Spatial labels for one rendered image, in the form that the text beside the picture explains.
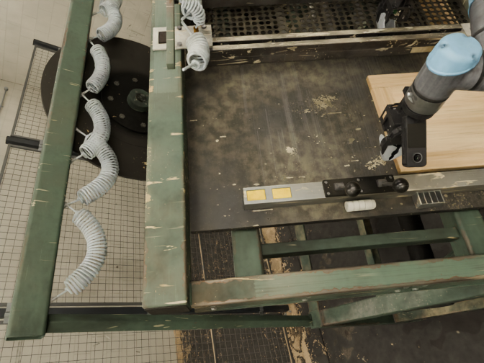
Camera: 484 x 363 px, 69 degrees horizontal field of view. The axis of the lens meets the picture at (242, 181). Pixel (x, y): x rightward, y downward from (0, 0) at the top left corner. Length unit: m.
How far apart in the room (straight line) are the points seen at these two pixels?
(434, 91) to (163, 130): 0.66
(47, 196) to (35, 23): 5.91
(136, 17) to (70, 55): 5.12
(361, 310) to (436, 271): 0.90
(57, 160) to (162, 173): 0.58
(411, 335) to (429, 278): 1.70
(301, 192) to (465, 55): 0.49
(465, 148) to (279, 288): 0.72
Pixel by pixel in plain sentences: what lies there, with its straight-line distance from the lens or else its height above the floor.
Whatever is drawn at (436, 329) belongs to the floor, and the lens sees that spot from 2.58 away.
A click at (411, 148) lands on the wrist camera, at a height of 1.52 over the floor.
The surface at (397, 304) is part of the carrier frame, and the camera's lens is 1.74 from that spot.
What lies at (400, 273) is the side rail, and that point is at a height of 1.41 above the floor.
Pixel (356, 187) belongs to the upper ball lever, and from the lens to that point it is 0.88.
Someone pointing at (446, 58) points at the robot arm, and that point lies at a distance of 0.74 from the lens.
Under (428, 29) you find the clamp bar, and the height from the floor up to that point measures 1.13.
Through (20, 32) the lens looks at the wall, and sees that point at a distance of 7.30.
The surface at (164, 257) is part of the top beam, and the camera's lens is 0.85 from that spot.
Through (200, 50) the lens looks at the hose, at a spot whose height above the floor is 1.88.
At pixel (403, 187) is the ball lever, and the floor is 1.45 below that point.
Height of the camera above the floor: 2.21
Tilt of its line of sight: 30 degrees down
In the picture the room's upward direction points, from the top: 79 degrees counter-clockwise
